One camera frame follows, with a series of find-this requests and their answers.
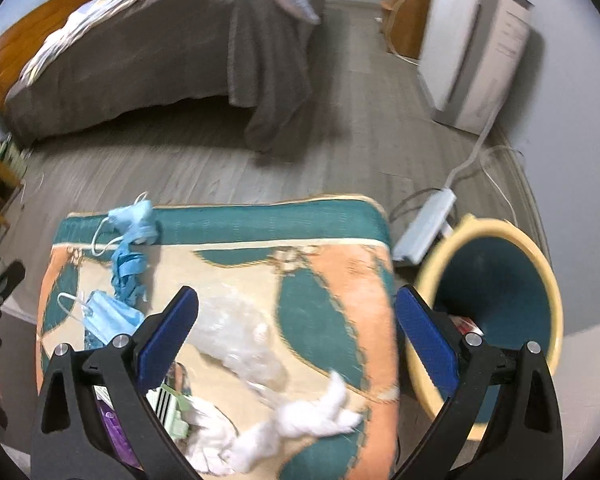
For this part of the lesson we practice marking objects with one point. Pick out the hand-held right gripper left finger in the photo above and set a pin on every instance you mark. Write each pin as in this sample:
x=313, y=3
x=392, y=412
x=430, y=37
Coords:
x=167, y=340

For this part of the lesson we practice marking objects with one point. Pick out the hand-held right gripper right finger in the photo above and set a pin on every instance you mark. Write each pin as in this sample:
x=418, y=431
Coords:
x=425, y=340

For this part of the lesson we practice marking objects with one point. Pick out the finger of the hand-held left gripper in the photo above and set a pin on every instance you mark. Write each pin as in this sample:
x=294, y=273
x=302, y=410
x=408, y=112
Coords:
x=9, y=277

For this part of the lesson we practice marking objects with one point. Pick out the blue face mask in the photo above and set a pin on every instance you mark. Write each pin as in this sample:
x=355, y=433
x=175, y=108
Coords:
x=135, y=217
x=110, y=315

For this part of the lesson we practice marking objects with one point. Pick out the clear plastic bag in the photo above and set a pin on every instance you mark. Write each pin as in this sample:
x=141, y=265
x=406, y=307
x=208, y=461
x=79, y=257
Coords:
x=235, y=330

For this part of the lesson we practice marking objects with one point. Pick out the pale green medicine box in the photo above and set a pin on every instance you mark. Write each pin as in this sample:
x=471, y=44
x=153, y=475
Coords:
x=172, y=410

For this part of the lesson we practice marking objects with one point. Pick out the blue pleated strip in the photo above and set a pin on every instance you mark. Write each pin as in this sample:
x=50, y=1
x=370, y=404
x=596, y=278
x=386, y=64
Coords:
x=125, y=270

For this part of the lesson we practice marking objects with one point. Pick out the yellow and teal bin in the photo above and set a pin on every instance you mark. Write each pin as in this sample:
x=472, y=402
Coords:
x=500, y=280

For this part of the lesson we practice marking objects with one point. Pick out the purple tube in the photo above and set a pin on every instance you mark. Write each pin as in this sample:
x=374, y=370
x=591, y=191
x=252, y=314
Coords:
x=112, y=425

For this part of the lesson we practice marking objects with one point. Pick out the white tissue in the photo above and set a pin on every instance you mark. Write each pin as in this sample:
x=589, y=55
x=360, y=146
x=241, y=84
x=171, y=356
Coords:
x=215, y=435
x=305, y=415

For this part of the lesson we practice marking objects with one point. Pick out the red and white packet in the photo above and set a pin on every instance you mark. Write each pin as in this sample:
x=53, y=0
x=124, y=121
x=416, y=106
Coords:
x=467, y=325

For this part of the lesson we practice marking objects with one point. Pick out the teal and orange printed mat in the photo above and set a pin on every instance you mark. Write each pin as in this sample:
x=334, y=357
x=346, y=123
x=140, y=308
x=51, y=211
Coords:
x=320, y=310

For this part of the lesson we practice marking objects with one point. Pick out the white power strip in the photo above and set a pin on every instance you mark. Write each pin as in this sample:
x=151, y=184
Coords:
x=425, y=225

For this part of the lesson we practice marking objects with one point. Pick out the white tiled panel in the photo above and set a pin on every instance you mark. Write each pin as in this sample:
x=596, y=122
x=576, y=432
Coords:
x=585, y=385

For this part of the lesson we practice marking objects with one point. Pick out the wooden headboard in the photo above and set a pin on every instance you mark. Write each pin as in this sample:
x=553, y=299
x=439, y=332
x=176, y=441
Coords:
x=25, y=30

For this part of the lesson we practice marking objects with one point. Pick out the bed with grey bedspread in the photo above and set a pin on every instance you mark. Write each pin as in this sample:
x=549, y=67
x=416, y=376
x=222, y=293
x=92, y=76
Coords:
x=180, y=60

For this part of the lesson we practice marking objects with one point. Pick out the light floral quilt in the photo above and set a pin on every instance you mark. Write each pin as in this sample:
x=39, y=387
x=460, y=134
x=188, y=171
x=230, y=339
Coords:
x=105, y=5

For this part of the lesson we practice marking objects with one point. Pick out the white floor appliance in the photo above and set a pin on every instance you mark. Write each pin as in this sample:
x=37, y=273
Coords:
x=455, y=50

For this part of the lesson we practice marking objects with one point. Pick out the wooden cabinet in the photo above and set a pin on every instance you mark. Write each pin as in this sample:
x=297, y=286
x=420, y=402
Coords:
x=410, y=20

